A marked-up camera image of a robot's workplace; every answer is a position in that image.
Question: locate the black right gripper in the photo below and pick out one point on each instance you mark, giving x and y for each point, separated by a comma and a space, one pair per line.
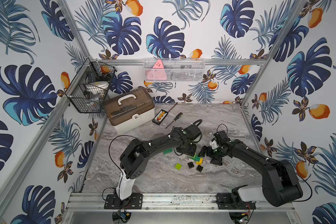
208, 154

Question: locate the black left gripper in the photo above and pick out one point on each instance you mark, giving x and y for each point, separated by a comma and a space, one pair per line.
190, 150

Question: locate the dark green long brick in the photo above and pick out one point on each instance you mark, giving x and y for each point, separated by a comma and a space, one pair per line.
195, 158
168, 151

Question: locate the yellow square brick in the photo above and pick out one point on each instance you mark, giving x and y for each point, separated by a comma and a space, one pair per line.
200, 161

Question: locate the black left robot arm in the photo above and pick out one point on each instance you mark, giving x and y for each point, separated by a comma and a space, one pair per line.
134, 159

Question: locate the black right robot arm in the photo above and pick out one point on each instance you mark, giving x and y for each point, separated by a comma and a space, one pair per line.
279, 186

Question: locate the black square brick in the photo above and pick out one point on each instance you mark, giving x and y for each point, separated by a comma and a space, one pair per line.
199, 168
191, 165

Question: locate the black yellow screwdriver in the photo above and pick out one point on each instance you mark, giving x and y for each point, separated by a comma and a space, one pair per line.
175, 119

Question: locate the black bit holder case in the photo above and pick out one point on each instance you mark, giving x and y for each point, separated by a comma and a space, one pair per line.
159, 118

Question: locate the white storage box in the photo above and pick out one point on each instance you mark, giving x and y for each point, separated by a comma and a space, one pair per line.
130, 110

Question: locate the pink triangle card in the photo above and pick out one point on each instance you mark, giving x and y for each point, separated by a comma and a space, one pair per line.
157, 72

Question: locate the white round object in basket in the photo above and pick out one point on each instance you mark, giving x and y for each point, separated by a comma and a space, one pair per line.
97, 87

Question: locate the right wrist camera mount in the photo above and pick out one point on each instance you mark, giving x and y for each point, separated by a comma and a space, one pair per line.
219, 139

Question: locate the clear mesh wall shelf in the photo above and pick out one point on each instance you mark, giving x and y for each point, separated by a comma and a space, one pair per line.
179, 70

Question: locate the black wire basket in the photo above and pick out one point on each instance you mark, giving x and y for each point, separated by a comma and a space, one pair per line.
89, 72

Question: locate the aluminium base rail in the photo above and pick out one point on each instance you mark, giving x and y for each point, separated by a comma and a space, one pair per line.
174, 208

